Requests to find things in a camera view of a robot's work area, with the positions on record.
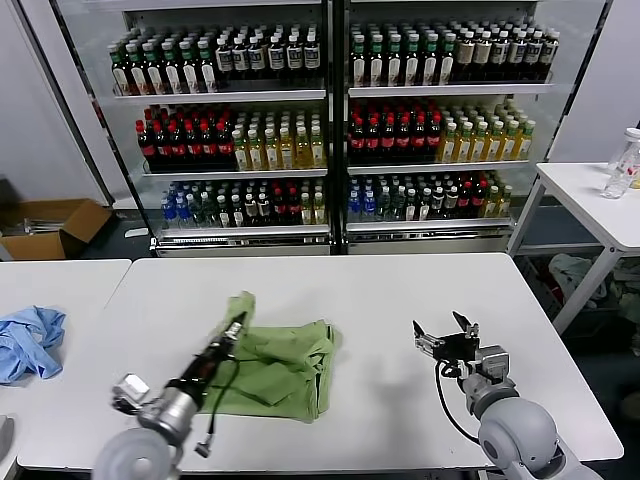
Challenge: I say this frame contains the silver metal rods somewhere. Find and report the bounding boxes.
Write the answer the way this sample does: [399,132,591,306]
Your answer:
[2,215,66,236]

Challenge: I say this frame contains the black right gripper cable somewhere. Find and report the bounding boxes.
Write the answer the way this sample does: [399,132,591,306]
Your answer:
[433,358,481,444]

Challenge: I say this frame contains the clear plastic bottle white cap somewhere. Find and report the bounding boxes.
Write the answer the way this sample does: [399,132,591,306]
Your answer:
[603,127,640,200]

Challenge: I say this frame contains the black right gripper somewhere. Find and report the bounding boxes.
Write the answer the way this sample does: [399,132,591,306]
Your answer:
[412,310,481,364]

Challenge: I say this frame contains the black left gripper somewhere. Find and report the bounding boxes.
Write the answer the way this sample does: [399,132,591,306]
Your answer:
[172,310,250,399]

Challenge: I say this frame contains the grey white cloth pile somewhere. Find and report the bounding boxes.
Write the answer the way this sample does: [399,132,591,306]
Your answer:
[548,253,597,301]

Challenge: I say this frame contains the light green t-shirt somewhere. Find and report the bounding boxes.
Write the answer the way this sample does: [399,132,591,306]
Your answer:
[197,290,345,425]

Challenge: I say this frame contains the dark drink bottle navy label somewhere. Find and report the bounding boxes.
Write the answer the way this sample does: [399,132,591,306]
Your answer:
[303,31,323,78]
[285,33,305,79]
[267,34,287,79]
[525,30,545,82]
[248,35,268,80]
[232,36,251,80]
[508,30,527,82]
[491,30,510,82]
[542,31,561,81]
[215,38,234,81]

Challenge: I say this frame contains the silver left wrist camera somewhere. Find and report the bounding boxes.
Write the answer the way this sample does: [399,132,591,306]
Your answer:
[110,372,152,412]

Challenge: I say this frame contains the open cardboard box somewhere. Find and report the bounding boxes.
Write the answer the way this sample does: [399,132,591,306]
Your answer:
[0,198,114,261]

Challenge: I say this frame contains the white side table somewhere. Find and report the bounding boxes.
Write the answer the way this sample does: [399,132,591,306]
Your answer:
[505,162,640,336]

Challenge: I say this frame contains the white beverage display cabinet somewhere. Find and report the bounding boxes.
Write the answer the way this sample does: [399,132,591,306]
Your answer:
[339,0,614,256]
[19,0,341,259]

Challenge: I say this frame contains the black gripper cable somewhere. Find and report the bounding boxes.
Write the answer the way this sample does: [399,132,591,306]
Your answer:
[433,358,481,444]
[194,349,241,457]

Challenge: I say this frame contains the crumpled light blue shirt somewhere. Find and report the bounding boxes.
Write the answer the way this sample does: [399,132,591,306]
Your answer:
[0,305,68,386]

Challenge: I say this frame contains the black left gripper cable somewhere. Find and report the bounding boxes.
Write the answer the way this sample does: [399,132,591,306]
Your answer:
[194,349,241,457]

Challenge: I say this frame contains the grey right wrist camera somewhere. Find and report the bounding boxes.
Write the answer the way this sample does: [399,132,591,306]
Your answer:
[474,344,511,386]

